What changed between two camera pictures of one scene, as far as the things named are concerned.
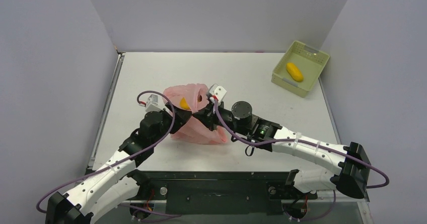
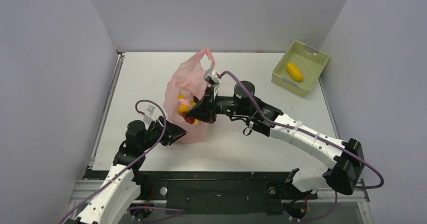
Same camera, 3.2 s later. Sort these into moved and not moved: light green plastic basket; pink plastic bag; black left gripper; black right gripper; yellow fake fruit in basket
Moved: pink plastic bag; black right gripper; black left gripper
Not moved: yellow fake fruit in basket; light green plastic basket
